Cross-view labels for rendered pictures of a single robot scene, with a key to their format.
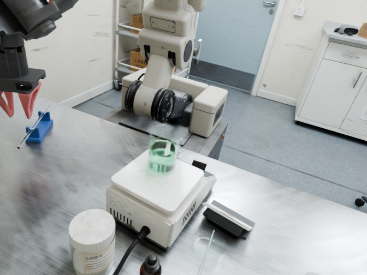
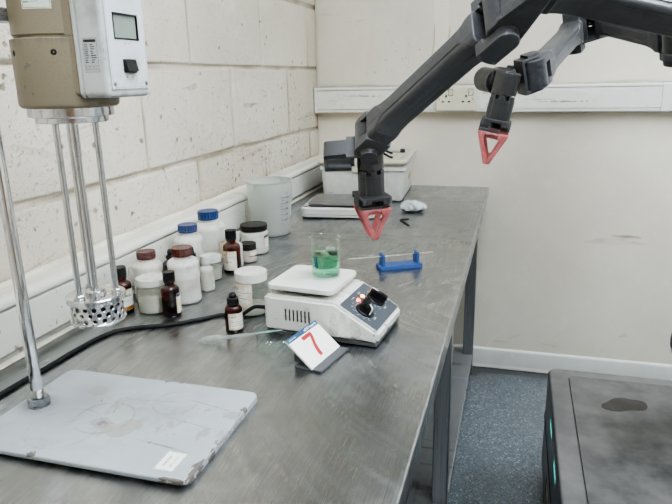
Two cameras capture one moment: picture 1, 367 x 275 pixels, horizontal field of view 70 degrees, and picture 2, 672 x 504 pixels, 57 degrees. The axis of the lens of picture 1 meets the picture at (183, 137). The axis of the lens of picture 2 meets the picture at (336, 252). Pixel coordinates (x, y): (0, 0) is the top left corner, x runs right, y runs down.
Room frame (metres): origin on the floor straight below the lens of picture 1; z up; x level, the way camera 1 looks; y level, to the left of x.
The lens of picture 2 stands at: (0.36, -0.99, 1.17)
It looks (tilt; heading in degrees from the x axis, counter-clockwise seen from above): 16 degrees down; 89
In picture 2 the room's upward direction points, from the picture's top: 1 degrees counter-clockwise
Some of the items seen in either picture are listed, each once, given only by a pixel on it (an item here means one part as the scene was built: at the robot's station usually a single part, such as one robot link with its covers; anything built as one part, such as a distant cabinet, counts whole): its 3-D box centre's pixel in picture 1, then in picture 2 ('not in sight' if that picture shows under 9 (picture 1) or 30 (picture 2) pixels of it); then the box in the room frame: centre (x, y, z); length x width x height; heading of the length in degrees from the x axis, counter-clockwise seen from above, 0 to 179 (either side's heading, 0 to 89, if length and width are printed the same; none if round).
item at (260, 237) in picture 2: not in sight; (254, 237); (0.19, 0.51, 0.79); 0.07 x 0.07 x 0.07
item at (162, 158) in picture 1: (165, 149); (325, 256); (0.37, 0.03, 0.87); 0.06 x 0.05 x 0.08; 95
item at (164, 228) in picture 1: (165, 187); (327, 304); (0.37, 0.02, 0.79); 0.22 x 0.13 x 0.08; 157
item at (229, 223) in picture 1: (229, 214); (317, 345); (0.35, -0.11, 0.77); 0.09 x 0.06 x 0.04; 61
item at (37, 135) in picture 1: (39, 125); (399, 259); (0.53, 0.35, 0.77); 0.10 x 0.03 x 0.04; 12
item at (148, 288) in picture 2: not in sight; (152, 293); (0.04, 0.12, 0.78); 0.06 x 0.06 x 0.07
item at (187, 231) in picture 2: not in sight; (189, 249); (0.07, 0.34, 0.81); 0.06 x 0.06 x 0.11
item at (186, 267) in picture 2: not in sight; (184, 273); (0.09, 0.17, 0.80); 0.06 x 0.06 x 0.11
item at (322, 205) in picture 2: not in sight; (346, 206); (0.44, 0.95, 0.77); 0.26 x 0.19 x 0.05; 168
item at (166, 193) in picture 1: (159, 177); (313, 279); (0.34, 0.03, 0.83); 0.12 x 0.12 x 0.01; 67
